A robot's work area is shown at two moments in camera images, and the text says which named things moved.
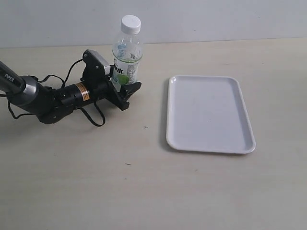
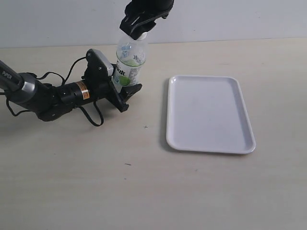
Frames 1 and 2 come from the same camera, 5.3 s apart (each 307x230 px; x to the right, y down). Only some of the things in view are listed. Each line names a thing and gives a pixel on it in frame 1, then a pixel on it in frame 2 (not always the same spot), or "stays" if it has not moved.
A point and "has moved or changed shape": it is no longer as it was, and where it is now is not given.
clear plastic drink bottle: x=127 y=52 stays
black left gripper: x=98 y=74 stays
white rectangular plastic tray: x=208 y=114 stays
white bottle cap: x=131 y=24 has moved or changed shape
